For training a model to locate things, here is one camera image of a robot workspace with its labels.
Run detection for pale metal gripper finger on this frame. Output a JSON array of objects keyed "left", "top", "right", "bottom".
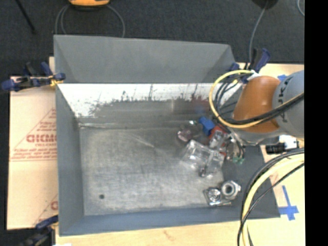
[
  {"left": 180, "top": 140, "right": 215, "bottom": 167},
  {"left": 199, "top": 151, "right": 226, "bottom": 178}
]

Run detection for blue plastic object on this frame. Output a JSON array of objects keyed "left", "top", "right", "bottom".
[{"left": 198, "top": 116, "right": 215, "bottom": 135}]

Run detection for clear pink glass object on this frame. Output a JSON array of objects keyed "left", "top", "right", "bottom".
[{"left": 177, "top": 129, "right": 193, "bottom": 142}]

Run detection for small clear glass object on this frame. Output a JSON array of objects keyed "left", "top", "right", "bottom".
[{"left": 188, "top": 120, "right": 203, "bottom": 132}]

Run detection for grey metal bin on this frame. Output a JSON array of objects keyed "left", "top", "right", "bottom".
[{"left": 53, "top": 34, "right": 280, "bottom": 237}]

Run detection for brown cardboard board red print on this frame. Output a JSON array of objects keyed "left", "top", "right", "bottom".
[{"left": 6, "top": 75, "right": 59, "bottom": 231}]

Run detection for grey metal ring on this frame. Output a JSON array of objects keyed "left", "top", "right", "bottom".
[{"left": 220, "top": 180, "right": 242, "bottom": 198}]

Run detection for black cylinder on white bracket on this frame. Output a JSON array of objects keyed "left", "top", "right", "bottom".
[{"left": 265, "top": 135, "right": 300, "bottom": 154}]

